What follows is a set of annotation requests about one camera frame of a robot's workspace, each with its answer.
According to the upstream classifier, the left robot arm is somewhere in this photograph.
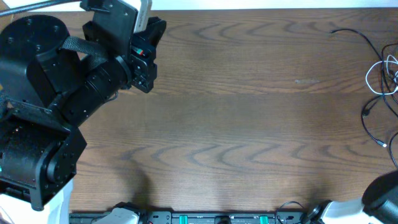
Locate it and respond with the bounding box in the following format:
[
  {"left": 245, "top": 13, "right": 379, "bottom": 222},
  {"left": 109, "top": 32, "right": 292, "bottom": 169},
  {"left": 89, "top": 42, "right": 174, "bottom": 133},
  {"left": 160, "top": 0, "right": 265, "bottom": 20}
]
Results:
[{"left": 1, "top": 15, "right": 167, "bottom": 223}]

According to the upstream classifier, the black USB cable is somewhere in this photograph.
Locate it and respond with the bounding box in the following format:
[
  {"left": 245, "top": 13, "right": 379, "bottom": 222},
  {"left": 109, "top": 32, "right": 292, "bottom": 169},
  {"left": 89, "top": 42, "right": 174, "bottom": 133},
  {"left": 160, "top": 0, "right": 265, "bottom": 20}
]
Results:
[
  {"left": 329, "top": 28, "right": 398, "bottom": 149},
  {"left": 381, "top": 43, "right": 398, "bottom": 169}
]

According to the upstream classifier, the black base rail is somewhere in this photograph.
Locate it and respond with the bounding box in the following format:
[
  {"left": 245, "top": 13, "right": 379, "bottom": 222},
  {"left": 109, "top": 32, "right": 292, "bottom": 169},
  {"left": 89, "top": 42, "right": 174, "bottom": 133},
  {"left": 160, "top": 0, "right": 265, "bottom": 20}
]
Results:
[{"left": 68, "top": 202, "right": 312, "bottom": 224}]

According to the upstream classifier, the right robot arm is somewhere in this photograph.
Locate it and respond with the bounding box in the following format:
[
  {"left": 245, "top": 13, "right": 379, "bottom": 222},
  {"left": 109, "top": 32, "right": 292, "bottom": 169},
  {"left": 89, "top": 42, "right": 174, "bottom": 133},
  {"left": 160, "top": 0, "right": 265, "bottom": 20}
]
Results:
[{"left": 301, "top": 170, "right": 397, "bottom": 224}]

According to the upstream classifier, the white USB cable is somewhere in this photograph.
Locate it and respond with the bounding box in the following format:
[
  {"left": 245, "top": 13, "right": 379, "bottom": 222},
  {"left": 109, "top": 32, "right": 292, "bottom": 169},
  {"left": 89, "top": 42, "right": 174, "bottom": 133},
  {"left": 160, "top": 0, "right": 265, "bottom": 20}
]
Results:
[{"left": 365, "top": 54, "right": 398, "bottom": 96}]

